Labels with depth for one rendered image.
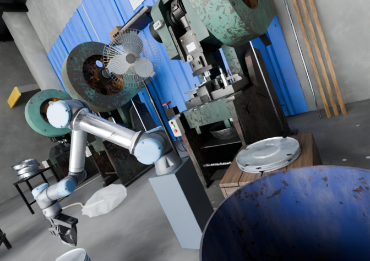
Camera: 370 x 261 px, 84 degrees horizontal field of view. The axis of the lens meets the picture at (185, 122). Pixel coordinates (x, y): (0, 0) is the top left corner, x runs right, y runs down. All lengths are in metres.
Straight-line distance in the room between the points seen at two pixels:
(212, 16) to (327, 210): 1.01
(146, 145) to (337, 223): 0.69
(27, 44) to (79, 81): 4.31
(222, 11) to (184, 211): 1.05
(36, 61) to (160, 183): 5.80
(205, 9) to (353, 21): 1.66
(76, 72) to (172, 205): 1.85
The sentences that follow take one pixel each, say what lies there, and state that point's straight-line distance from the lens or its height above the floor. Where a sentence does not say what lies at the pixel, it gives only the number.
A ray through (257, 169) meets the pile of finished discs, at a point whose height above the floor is 0.37.
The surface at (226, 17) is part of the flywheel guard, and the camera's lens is 1.25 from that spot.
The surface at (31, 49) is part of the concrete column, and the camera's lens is 6.70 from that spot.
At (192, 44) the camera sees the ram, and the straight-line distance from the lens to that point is 1.62.
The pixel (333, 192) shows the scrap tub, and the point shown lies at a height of 0.40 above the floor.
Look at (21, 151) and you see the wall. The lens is 7.59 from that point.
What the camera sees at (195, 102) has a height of 0.68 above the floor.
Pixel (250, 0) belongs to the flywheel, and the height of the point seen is 1.19.
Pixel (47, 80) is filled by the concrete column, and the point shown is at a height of 2.42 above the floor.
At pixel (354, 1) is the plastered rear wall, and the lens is 2.60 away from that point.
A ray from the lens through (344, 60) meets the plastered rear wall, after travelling 2.62.
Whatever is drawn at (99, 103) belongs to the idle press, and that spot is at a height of 1.04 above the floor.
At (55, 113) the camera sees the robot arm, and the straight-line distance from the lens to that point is 1.04.
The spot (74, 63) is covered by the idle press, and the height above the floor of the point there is 1.52.
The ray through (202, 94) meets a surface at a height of 0.71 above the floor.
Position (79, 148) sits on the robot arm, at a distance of 1.23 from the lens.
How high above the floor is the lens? 0.80
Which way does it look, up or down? 8 degrees down
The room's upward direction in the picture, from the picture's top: 24 degrees counter-clockwise
